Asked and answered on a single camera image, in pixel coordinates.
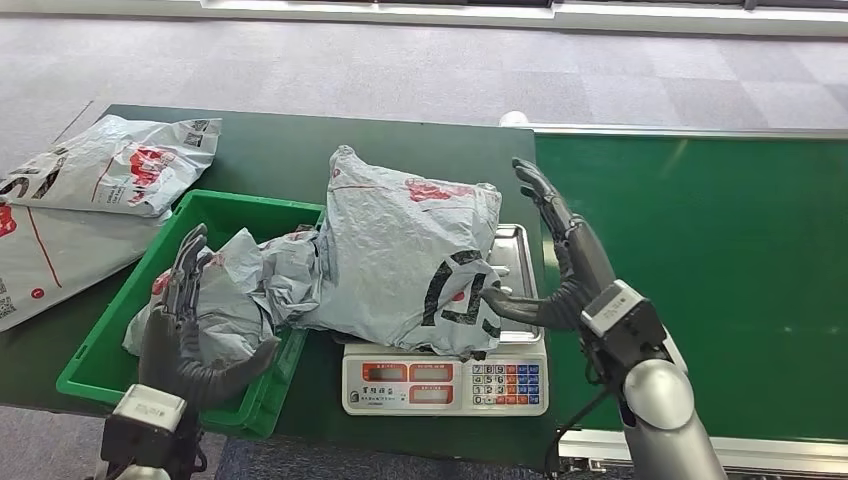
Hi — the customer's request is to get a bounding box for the green plastic bin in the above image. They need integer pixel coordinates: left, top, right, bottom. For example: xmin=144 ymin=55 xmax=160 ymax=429
xmin=56 ymin=190 xmax=327 ymax=440

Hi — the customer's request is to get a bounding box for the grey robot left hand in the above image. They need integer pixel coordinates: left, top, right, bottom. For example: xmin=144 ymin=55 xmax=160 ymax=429
xmin=137 ymin=223 xmax=282 ymax=413

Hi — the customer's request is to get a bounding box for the white electronic scale steel tray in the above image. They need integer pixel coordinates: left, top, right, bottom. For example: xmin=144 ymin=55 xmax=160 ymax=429
xmin=341 ymin=223 xmax=551 ymax=419

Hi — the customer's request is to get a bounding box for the black cable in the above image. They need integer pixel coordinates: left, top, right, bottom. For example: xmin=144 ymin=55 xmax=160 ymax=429
xmin=544 ymin=387 xmax=614 ymax=475

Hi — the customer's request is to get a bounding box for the large flat grey mailer package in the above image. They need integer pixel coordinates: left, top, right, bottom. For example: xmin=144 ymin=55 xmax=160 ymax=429
xmin=0 ymin=203 xmax=170 ymax=333

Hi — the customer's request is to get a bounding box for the grey mailer package QR print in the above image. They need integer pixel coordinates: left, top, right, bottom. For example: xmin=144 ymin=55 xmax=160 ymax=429
xmin=0 ymin=114 xmax=223 ymax=219

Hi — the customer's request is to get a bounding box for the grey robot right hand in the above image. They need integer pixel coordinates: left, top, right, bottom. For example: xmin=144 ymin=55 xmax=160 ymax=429
xmin=481 ymin=157 xmax=618 ymax=333

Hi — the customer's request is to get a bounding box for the crumpled grey mailer package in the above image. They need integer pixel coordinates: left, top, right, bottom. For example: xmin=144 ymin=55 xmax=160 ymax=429
xmin=122 ymin=227 xmax=327 ymax=369

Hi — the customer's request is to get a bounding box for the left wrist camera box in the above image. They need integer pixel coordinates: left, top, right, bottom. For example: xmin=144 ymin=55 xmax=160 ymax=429
xmin=99 ymin=384 xmax=203 ymax=480

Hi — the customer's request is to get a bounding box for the grey plastic mailer package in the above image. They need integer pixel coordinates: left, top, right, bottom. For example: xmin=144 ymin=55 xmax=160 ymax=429
xmin=294 ymin=145 xmax=505 ymax=362

